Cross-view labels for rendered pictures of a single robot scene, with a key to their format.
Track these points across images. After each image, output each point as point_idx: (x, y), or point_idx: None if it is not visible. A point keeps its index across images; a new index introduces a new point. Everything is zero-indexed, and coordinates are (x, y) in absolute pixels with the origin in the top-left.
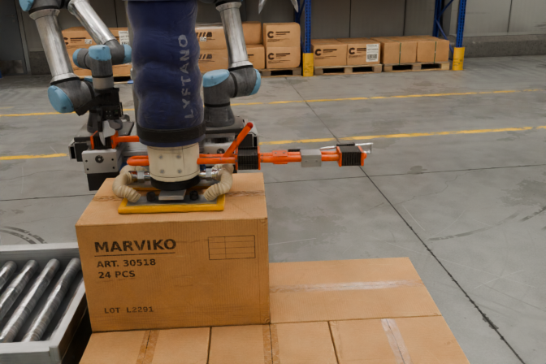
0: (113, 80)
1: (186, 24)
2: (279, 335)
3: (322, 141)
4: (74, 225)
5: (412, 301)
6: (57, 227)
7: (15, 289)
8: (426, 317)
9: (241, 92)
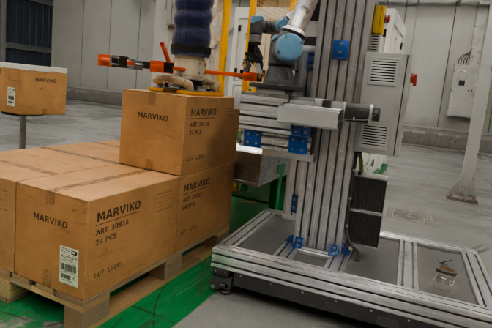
0: (252, 36)
1: None
2: (105, 162)
3: None
4: (491, 270)
5: (47, 181)
6: (485, 263)
7: None
8: (28, 179)
9: (274, 54)
